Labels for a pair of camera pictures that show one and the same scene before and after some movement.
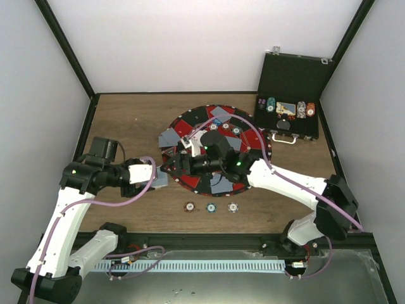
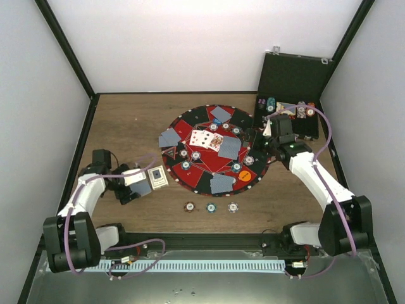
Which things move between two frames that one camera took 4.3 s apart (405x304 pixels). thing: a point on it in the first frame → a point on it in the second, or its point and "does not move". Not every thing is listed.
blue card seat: (171, 136) does not move
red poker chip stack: (189, 206) does not move
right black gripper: (180, 159) → (249, 133)
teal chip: (236, 130) does not move
